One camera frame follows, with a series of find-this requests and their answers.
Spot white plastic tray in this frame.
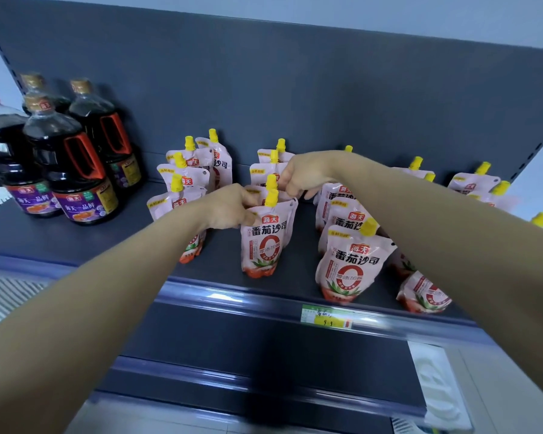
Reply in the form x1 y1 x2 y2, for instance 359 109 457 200
407 341 473 431

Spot clear price tag rail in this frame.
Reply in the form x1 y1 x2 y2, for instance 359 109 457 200
0 253 494 346

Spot person's right forearm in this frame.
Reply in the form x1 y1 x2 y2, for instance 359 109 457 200
335 153 543 409

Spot white sauce pouch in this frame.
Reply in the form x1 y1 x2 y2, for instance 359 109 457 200
245 174 295 208
240 189 299 279

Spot person's left hand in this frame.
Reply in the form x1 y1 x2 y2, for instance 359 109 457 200
199 183 263 231

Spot dark soy sauce bottle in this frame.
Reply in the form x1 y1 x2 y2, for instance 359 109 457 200
68 78 143 193
20 72 72 115
23 93 119 225
0 86 63 218

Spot dark grey lower shelf board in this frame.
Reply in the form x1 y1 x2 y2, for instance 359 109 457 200
93 303 428 418

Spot person's left forearm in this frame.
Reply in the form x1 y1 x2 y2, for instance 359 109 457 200
0 201 209 434

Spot rows of white sauce pouches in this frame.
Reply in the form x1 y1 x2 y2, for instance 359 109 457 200
147 128 543 315

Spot person's right hand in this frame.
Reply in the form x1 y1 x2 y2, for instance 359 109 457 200
278 151 345 201

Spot dark grey shelf board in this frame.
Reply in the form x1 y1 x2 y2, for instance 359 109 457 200
93 303 428 418
0 178 476 321

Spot dark grey shelf back panel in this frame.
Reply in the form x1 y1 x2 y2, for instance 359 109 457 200
0 0 543 186

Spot yellow green price tag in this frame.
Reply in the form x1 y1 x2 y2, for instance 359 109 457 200
300 304 354 331

